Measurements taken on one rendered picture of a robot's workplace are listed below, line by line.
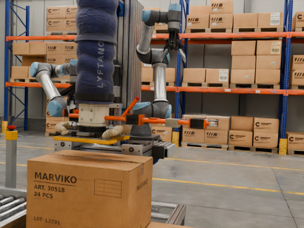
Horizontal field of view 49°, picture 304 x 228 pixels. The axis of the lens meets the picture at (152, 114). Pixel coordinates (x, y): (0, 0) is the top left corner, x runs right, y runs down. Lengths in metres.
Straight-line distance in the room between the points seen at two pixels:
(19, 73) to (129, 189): 9.54
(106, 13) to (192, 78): 7.16
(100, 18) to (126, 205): 0.98
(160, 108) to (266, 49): 6.79
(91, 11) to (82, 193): 0.95
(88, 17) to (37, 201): 1.03
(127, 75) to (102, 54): 0.70
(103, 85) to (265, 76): 7.26
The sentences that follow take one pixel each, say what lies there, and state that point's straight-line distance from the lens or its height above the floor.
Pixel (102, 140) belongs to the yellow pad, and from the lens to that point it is 1.76.
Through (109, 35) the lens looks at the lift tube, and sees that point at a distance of 1.87.
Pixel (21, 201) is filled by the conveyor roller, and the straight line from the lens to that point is 2.60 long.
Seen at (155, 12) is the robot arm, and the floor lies 1.83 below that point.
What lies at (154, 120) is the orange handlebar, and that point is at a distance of 1.76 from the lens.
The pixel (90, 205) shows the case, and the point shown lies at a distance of 1.80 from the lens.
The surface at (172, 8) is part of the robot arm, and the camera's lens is 2.08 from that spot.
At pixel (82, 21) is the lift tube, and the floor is 1.70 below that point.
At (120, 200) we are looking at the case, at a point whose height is 0.79.
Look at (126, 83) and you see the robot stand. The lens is 2.49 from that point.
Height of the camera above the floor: 1.31
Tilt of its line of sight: 3 degrees down
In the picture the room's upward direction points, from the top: 2 degrees clockwise
